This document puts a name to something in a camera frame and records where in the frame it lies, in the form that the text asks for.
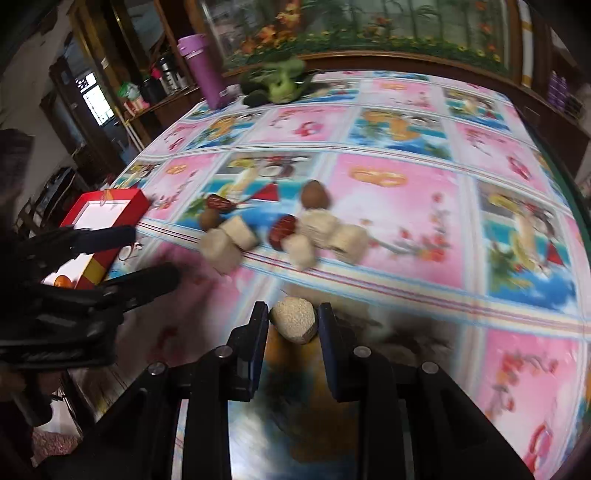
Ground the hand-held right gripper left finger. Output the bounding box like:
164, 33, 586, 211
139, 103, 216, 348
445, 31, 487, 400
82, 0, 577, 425
44, 301, 271, 480

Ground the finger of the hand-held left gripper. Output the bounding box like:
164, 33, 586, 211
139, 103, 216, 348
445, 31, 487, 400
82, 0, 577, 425
28, 263, 182, 320
18, 224, 138, 274

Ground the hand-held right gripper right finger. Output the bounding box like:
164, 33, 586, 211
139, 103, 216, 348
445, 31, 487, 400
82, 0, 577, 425
318, 302, 536, 480

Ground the red box with white inside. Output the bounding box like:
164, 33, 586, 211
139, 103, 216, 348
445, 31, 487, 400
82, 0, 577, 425
41, 188, 151, 291

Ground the peeled sugarcane piece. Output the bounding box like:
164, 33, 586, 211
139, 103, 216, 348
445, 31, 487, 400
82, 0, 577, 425
329, 223, 370, 265
198, 229, 242, 276
281, 234, 318, 271
219, 215, 259, 252
269, 296, 319, 346
300, 209, 340, 247

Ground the red date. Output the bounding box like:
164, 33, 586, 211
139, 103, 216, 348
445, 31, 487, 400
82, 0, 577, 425
269, 215, 298, 252
205, 194, 238, 214

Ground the window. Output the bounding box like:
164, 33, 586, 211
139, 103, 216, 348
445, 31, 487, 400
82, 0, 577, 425
76, 71, 116, 125

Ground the green and pink bag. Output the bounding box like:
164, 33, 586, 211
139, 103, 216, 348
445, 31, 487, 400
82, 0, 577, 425
117, 82, 148, 114

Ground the printed pink tablecloth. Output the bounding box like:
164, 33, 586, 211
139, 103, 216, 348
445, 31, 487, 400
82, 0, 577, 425
108, 69, 585, 480

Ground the black jug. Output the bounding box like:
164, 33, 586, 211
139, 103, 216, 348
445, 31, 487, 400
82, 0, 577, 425
141, 76, 162, 104

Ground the steel thermos flask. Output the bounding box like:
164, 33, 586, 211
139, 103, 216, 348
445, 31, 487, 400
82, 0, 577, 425
159, 54, 183, 90

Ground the wooden cabinet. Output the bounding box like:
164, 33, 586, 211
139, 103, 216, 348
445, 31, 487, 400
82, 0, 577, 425
69, 0, 204, 144

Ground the purple water bottle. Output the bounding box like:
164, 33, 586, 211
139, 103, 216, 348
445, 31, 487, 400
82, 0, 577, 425
178, 34, 230, 110

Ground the green leafy vegetable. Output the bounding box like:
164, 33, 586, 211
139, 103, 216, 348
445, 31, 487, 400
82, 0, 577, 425
239, 58, 315, 107

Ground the purple container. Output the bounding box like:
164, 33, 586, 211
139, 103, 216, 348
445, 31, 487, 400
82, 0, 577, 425
547, 74, 568, 104

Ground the flower wall mural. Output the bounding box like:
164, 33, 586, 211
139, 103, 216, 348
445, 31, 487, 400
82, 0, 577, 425
198, 0, 513, 70

